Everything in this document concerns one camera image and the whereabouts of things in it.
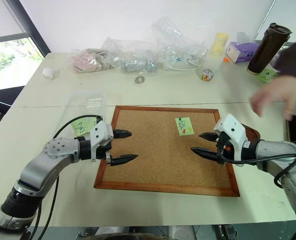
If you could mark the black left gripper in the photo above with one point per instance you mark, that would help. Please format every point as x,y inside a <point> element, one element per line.
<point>103,151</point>

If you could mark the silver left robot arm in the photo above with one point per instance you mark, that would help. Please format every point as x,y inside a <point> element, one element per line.
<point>38,167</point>

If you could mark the large clear plastic bag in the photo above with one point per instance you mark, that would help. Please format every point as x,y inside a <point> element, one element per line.
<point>178,37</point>

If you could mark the wood-framed cork board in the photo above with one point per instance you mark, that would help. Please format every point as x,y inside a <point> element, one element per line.
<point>158,155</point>

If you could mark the dark brown rounded tray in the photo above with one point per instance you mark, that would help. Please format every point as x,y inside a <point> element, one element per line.
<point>253,133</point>

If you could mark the clear bottle yellow cap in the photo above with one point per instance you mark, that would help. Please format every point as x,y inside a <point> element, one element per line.
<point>218,50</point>

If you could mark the person's dark sleeved forearm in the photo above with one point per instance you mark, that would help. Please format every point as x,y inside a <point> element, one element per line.
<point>295,57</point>

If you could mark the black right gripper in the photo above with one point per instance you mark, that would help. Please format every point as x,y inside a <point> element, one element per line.
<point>225,152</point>

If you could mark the dark window frame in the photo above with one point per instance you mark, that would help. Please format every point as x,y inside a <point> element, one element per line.
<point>30,27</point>

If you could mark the dark brown tumbler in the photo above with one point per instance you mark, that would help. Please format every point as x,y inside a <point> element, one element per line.
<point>268,50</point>

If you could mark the flat clear plastic bag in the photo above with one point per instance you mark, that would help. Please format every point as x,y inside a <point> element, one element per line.
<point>85,101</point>

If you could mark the small orange object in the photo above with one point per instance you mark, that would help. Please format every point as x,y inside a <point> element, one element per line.
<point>225,59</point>

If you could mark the purple tissue box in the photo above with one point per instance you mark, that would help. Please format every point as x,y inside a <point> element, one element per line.
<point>243,51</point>

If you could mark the clear jar of colourful pins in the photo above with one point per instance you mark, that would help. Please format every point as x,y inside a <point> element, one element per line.
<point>206,74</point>

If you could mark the person's bare hand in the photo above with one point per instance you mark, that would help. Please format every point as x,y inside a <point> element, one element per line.
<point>285,90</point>

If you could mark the silver can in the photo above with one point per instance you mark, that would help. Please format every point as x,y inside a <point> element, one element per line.
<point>139,65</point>

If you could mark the crumpled clear plastic bag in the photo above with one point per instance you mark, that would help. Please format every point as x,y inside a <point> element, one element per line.
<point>120,50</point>

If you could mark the green sticky note black mark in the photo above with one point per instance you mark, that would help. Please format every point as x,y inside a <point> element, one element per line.
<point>266,75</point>

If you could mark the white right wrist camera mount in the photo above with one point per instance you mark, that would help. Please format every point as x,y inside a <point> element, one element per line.
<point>231,128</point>

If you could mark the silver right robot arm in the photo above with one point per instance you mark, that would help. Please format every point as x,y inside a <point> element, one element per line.
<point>270,150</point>

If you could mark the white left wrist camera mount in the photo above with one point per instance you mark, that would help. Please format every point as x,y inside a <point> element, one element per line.
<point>100,132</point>

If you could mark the green sticky note blue scribble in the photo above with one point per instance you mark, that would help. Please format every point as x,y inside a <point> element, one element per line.
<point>81,126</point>

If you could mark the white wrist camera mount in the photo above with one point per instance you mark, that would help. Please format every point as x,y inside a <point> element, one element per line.
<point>231,128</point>
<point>100,132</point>

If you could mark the pink cloth in bag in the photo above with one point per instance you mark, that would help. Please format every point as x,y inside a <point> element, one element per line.
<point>85,61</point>

